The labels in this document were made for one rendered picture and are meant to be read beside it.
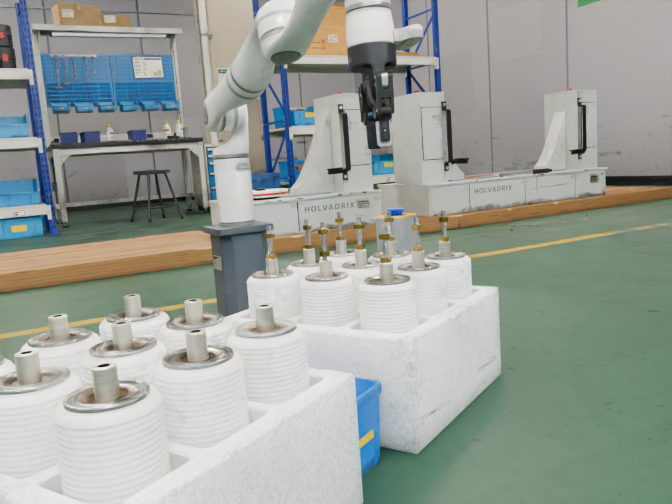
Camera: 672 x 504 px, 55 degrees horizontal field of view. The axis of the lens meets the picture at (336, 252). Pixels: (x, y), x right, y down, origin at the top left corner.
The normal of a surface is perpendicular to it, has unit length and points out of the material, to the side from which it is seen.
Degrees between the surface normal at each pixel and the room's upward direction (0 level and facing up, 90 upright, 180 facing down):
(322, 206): 90
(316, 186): 90
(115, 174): 90
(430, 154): 90
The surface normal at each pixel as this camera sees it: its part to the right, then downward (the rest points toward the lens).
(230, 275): -0.29, 0.13
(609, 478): -0.07, -0.99
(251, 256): 0.47, 0.10
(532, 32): -0.88, 0.13
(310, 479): 0.85, 0.02
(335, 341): -0.54, 0.16
